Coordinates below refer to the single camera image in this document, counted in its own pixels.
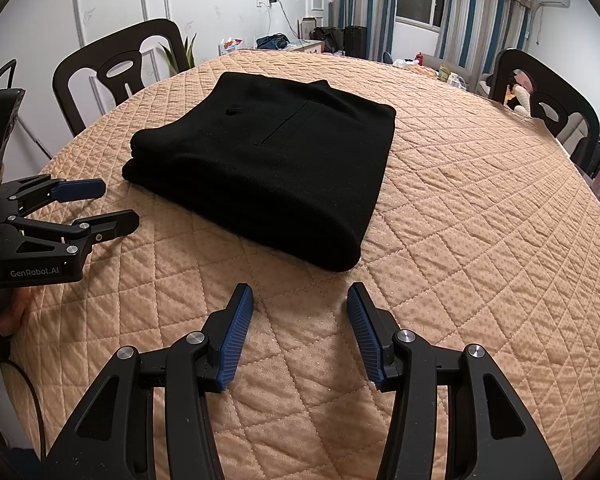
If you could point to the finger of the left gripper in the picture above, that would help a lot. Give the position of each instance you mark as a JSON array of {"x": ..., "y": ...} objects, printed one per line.
[
  {"x": 105, "y": 227},
  {"x": 72, "y": 191}
]

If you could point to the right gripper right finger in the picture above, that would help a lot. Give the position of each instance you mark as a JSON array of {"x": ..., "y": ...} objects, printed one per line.
[{"x": 373, "y": 329}]

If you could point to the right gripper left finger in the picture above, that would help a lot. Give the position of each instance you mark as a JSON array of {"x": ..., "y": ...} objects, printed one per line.
[{"x": 225, "y": 332}]

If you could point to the black pants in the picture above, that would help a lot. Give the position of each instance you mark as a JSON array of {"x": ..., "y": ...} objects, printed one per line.
[{"x": 291, "y": 166}]

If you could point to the person left hand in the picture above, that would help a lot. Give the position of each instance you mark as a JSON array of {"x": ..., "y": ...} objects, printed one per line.
[{"x": 13, "y": 303}]

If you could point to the dark plastic chair left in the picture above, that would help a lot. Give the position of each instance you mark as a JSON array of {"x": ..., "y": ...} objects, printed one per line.
[{"x": 117, "y": 62}]

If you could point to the dark plastic chair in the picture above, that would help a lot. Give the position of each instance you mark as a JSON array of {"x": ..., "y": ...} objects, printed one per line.
[
  {"x": 117, "y": 62},
  {"x": 553, "y": 100}
]

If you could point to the beige quilted table cover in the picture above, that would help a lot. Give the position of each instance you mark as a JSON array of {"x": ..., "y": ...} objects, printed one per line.
[{"x": 484, "y": 232}]

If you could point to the dark plastic chair far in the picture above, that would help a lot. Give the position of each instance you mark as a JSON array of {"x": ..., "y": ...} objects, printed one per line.
[{"x": 553, "y": 100}]

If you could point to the striped window curtains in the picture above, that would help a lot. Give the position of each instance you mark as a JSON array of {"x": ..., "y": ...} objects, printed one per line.
[{"x": 470, "y": 33}]

